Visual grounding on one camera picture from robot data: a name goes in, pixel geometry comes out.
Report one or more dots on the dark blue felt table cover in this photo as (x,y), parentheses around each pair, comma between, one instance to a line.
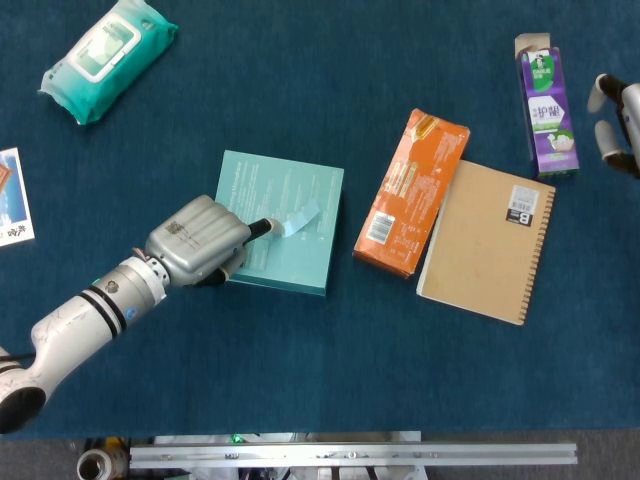
(300,360)

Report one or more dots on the green Philips box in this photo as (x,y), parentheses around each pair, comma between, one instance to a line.
(300,260)

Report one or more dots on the green wet wipes pack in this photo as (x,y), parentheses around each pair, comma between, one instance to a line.
(105,60)

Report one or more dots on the orange snack box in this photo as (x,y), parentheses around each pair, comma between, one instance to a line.
(410,200)

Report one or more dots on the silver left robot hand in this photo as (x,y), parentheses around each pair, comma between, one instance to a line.
(200,240)

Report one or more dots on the aluminium profile rail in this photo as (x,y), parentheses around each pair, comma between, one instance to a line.
(350,455)

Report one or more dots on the blue and white card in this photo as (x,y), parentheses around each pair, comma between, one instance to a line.
(12,200)

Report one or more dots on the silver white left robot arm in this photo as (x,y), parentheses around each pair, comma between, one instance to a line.
(75,325)

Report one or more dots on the brown spiral notebook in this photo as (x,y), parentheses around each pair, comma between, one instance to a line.
(480,245)

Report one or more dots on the purple toothpaste box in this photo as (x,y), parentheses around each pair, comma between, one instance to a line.
(547,110)

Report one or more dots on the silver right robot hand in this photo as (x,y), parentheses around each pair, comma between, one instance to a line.
(627,125)

